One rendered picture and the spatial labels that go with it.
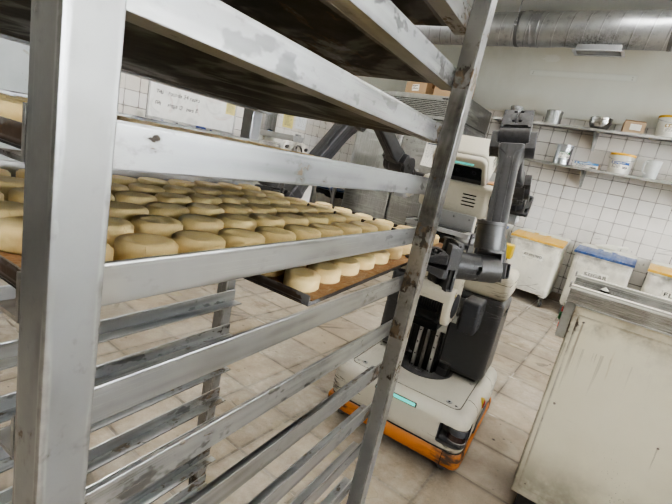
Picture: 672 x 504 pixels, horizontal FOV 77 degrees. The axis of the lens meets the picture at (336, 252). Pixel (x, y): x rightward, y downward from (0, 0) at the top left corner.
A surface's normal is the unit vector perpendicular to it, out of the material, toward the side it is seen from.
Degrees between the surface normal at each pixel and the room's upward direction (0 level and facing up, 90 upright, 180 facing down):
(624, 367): 90
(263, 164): 90
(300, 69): 90
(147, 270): 90
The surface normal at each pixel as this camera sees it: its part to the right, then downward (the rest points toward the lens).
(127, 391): 0.83, 0.29
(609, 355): -0.54, 0.08
